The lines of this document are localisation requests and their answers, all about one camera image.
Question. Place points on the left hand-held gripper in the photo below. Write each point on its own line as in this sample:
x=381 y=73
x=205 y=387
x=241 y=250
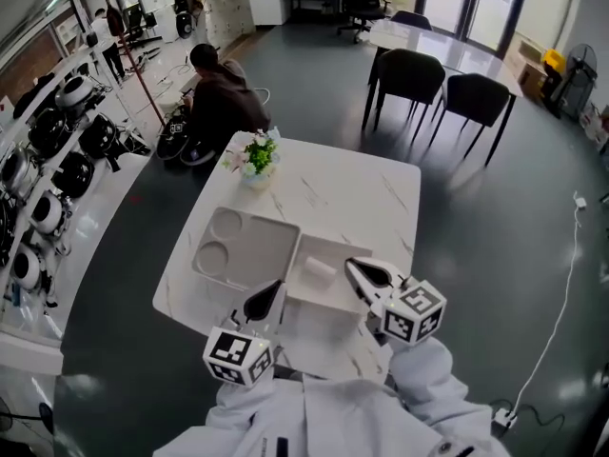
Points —
x=238 y=355

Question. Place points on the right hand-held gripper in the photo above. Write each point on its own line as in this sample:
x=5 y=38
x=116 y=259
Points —
x=414 y=314

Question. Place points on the small white cylinder item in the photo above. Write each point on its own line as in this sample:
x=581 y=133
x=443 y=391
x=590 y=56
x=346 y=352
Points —
x=320 y=272

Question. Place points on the white box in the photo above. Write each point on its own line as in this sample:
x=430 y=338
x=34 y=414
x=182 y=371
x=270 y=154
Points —
x=323 y=250

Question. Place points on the person's right forearm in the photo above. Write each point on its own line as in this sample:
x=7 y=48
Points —
x=428 y=379

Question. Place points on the person's left forearm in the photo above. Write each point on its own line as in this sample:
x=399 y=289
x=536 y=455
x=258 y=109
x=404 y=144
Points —
x=247 y=400

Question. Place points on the white compartment tray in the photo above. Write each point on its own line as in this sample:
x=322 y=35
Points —
x=266 y=250

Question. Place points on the person's white jacket torso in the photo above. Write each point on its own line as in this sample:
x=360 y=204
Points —
x=333 y=422

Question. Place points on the flower plant in white pot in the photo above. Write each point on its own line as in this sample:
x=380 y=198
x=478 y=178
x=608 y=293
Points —
x=258 y=157

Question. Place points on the white power strip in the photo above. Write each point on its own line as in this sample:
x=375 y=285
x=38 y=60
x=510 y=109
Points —
x=505 y=418

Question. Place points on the black dining chair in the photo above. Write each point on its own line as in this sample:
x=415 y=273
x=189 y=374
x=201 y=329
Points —
x=476 y=98
x=411 y=18
x=409 y=76

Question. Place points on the group of round black-white devices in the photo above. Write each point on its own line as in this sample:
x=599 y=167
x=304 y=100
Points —
x=71 y=174

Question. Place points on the glossy white dining table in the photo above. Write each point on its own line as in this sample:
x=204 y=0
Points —
x=442 y=48

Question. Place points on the cardboard carton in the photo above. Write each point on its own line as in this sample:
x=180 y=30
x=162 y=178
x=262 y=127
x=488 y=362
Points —
x=532 y=76

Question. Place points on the red pole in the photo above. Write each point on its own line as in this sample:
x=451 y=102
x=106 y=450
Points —
x=140 y=79

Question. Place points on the yellow bin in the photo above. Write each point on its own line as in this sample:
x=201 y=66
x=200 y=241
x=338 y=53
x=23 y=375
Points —
x=554 y=60

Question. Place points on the black standing fan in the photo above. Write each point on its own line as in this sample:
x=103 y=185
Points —
x=579 y=72

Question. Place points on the white marble cabinet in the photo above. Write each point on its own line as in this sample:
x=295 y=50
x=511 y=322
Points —
x=233 y=3

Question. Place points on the white shelf rack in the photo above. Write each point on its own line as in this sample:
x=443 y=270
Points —
x=90 y=55

